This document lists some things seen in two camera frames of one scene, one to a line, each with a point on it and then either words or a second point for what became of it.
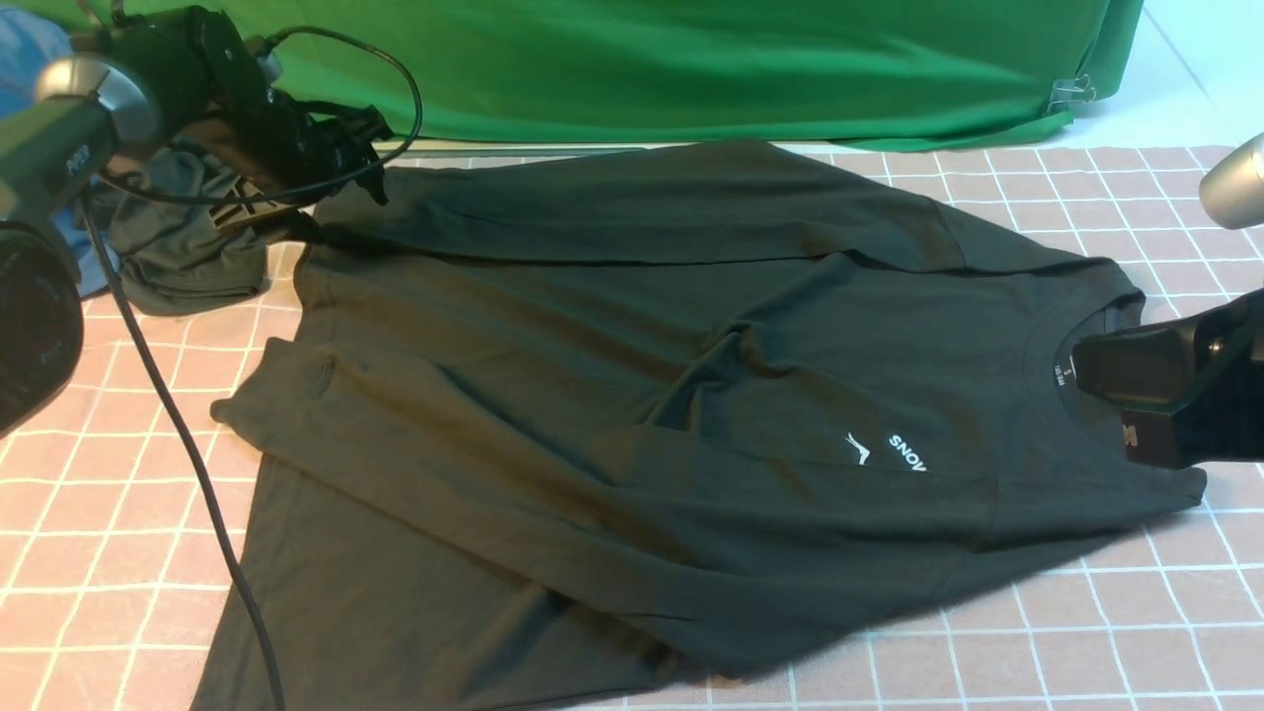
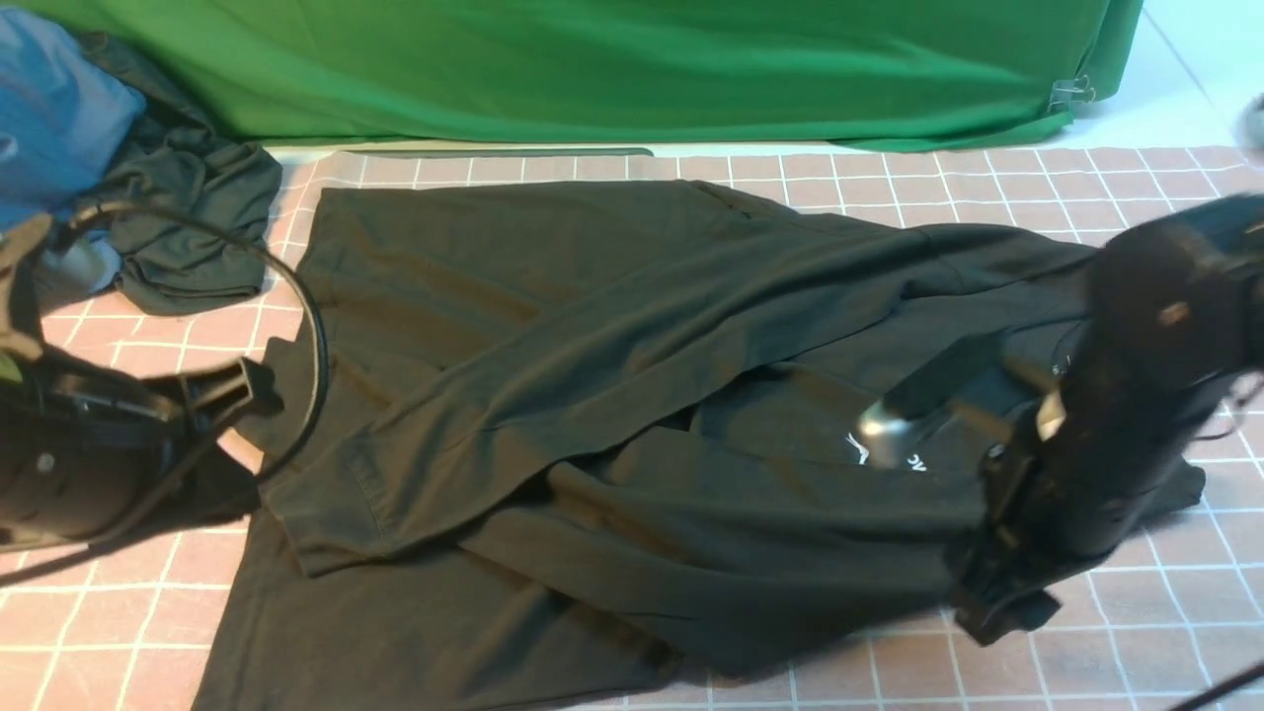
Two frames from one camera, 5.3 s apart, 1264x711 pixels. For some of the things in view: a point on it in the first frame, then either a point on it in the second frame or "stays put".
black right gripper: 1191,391 -> 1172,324
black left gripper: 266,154 -> 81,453
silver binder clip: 1068,91 stays put
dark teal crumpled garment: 170,256 stays put
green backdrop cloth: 857,74 stays put
